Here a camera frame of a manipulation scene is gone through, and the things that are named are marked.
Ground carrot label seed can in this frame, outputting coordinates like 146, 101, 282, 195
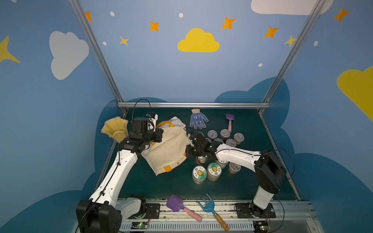
196, 156, 208, 164

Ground seed jar purple seeds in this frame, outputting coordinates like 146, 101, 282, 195
207, 130, 218, 141

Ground white canvas bag yellow handles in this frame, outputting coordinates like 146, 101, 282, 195
141, 116, 191, 176

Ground seed jar pink seeds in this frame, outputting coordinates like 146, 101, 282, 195
220, 129, 231, 142

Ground seed jar clear lid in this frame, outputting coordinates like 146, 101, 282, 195
233, 133, 245, 145

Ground sunflower label seed can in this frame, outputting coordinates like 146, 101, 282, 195
207, 163, 222, 182

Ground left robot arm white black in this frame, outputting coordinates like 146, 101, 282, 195
76, 129, 163, 233

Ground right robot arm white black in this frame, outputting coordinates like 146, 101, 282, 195
186, 132, 287, 210

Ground blue white work glove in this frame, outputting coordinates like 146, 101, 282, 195
190, 108, 209, 130

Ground yellow ruffled vase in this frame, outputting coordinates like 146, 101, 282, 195
101, 116, 129, 143

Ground left circuit board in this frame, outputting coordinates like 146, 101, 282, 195
130, 222, 149, 230

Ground circuit board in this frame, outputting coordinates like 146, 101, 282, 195
130, 222, 149, 230
253, 221, 272, 233

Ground right circuit board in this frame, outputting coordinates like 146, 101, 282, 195
253, 221, 272, 233

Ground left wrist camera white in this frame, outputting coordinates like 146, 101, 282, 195
146, 112, 158, 131

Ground aluminium back rail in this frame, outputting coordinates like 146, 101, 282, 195
117, 102, 270, 109

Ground small purple shovel pink handle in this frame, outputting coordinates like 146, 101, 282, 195
225, 114, 235, 132

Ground teal garden fork wooden handle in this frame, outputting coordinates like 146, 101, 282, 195
197, 193, 230, 232

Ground large purple shovel pink handle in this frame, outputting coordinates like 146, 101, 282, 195
166, 195, 203, 222

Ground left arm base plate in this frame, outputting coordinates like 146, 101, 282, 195
129, 203, 160, 219

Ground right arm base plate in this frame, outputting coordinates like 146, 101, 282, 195
234, 203, 276, 218

